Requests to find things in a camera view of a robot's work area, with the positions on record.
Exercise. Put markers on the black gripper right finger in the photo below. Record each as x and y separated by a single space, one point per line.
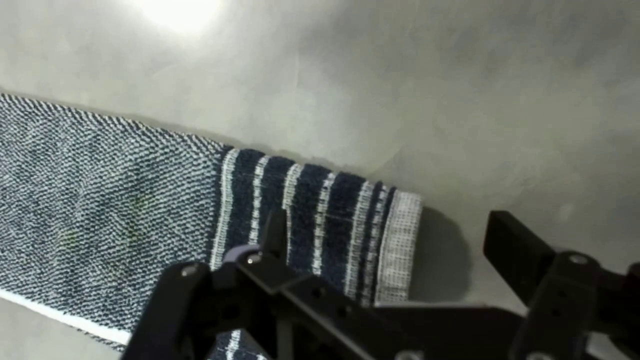
566 301

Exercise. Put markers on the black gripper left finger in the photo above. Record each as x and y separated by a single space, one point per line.
221 313

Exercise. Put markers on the grey towel with navy stripes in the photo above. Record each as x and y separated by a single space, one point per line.
106 220

